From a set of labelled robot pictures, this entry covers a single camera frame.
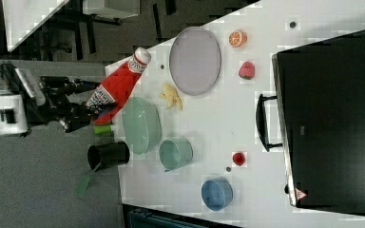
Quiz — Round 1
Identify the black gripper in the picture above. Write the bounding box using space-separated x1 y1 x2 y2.
25 76 116 133

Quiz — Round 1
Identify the red ketchup bottle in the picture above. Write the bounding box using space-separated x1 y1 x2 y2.
86 47 151 124

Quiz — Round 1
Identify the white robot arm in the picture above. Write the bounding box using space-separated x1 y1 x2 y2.
0 76 117 137

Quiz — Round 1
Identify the black toaster oven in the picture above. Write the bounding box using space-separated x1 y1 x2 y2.
273 29 365 216

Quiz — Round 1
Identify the green marker pen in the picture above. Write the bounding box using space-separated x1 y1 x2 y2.
93 124 114 135

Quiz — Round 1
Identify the green colander basket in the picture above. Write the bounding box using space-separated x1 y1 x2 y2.
122 97 162 155

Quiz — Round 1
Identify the black cylinder cup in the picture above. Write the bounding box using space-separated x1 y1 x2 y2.
87 142 130 171

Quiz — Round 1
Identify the green spatula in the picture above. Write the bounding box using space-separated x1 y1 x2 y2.
75 162 102 199

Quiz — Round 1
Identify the yellow banana peel toy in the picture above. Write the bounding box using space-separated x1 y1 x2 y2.
159 83 183 111

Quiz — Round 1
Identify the green mug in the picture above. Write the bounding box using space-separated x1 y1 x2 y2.
159 138 193 172

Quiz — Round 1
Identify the purple oval plate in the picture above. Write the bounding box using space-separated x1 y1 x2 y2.
169 27 221 96

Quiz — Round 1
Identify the blue cup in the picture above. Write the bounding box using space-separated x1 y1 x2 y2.
202 178 233 211

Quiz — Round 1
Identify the red strawberry toy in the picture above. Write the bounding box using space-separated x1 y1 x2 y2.
239 62 255 80

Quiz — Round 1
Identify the orange slice toy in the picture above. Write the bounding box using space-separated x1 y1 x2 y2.
229 30 247 48

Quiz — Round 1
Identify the small red fruit toy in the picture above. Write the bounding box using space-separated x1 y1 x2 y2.
232 152 246 166

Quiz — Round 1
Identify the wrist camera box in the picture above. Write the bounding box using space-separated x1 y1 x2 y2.
15 68 46 106

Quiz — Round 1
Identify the black oven door handle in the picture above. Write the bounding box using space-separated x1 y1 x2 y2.
256 94 282 152

